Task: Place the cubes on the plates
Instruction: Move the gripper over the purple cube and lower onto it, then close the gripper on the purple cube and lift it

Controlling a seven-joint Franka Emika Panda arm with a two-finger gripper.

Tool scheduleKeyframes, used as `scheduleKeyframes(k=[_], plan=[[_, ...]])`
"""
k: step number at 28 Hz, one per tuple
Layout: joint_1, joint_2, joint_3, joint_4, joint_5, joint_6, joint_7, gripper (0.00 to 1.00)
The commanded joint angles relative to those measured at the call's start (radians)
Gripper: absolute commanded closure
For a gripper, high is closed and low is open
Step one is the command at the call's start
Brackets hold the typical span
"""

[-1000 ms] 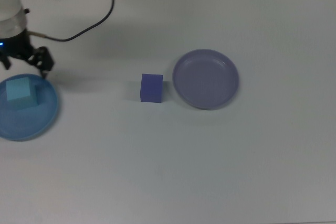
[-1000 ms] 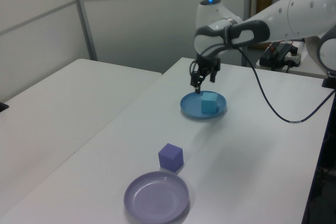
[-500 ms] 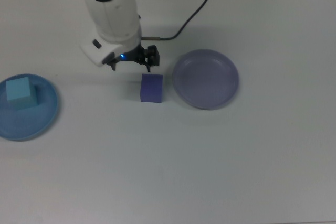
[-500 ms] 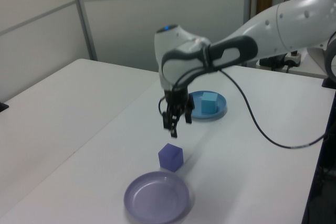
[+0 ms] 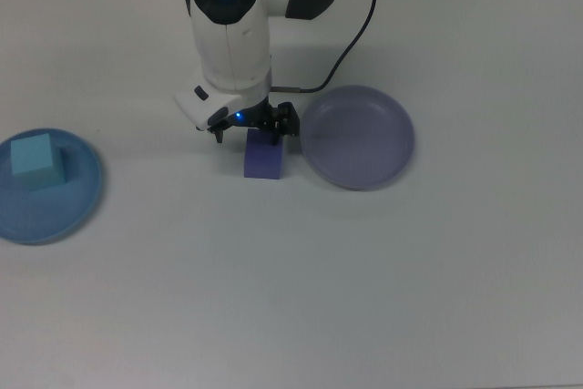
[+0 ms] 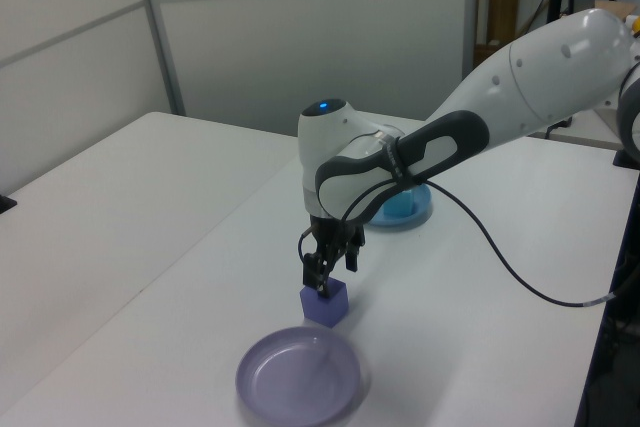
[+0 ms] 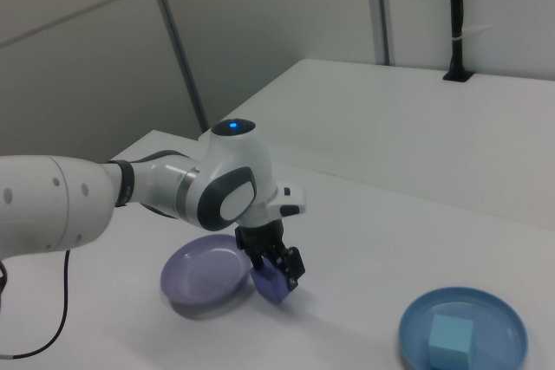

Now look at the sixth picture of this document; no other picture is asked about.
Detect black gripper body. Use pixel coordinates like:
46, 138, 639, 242
308, 214, 367, 259

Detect blue plate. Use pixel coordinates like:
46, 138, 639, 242
367, 181, 433, 229

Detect black cable strap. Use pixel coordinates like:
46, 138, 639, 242
382, 134, 419, 186

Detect grey partition post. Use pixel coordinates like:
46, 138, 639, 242
462, 0, 481, 86
130, 0, 187, 117

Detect long black arm cable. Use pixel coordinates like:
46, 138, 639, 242
339, 174, 624, 307

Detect cyan cube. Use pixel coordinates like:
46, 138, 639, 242
384, 188, 416, 218

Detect purple cube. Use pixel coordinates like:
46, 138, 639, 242
298, 280, 349, 329

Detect white side desk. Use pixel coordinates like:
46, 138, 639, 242
532, 109, 626, 151

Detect thin black gripper wire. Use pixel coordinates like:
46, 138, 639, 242
297, 227, 316, 264

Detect purple plate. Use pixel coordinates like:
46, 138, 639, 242
235, 325, 362, 424

